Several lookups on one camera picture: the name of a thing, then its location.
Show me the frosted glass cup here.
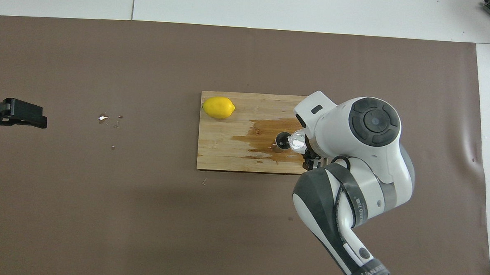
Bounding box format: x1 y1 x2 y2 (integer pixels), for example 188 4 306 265
288 130 309 153

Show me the steel double jigger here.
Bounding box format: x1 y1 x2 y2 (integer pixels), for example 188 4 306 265
274 131 292 152

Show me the wooden cutting board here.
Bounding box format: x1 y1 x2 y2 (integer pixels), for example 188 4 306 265
196 90 313 175

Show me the yellow lemon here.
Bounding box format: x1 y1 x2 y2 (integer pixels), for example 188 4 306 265
202 96 236 120

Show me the brown paper table mat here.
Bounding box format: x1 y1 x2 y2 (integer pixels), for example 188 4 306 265
0 14 490 275

